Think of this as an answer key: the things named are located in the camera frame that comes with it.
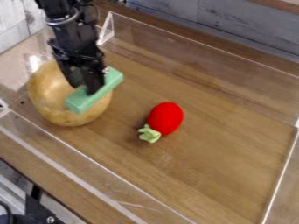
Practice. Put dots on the clear acrylic tray enclosure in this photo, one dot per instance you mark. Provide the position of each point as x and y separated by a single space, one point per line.
224 170

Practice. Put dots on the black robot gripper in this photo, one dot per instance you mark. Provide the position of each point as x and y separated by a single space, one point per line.
75 50

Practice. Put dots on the black clamp with cable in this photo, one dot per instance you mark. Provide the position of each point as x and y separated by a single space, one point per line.
22 208

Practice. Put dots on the green rectangular block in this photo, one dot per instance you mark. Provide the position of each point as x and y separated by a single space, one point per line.
79 101

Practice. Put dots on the brown wooden bowl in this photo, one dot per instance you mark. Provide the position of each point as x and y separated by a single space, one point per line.
48 89

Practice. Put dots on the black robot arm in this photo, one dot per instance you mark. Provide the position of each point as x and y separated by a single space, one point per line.
68 7

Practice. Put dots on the red plush strawberry toy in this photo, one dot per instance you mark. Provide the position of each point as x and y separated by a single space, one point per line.
163 121

